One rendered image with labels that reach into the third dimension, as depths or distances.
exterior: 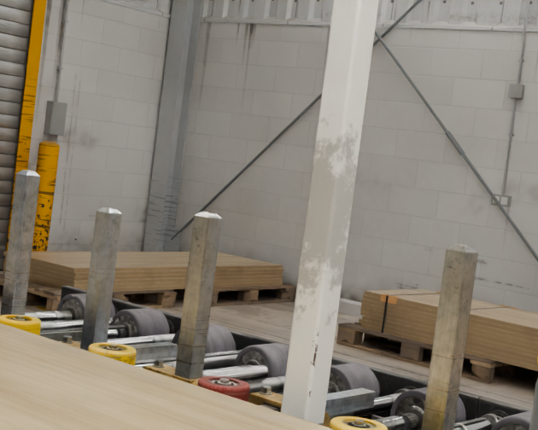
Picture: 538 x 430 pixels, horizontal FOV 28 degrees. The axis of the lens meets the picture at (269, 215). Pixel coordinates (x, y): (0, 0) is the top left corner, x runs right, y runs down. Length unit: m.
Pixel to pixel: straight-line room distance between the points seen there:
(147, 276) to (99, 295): 5.87
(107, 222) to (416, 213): 6.74
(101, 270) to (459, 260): 0.75
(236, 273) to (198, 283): 6.84
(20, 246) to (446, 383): 1.00
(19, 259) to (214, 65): 7.96
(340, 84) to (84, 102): 8.15
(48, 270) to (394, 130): 3.07
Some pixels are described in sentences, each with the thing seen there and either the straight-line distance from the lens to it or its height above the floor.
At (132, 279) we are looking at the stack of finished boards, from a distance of 7.80.
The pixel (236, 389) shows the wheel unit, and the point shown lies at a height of 0.91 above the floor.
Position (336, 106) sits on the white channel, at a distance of 1.54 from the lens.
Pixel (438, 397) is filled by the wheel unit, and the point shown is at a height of 0.94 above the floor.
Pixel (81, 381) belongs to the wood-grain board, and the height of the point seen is 0.90.
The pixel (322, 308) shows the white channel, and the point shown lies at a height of 1.05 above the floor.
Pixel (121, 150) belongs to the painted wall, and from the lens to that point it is 9.98.
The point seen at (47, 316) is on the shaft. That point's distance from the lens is 2.63.
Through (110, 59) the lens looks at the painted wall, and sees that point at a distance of 9.82.
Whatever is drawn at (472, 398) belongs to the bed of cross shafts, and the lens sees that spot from 2.17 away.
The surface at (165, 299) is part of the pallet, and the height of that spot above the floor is 0.07.
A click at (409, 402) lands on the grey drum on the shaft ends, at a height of 0.83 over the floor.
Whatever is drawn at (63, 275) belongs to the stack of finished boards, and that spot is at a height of 0.25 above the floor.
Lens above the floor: 1.26
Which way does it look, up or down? 3 degrees down
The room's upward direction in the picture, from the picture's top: 7 degrees clockwise
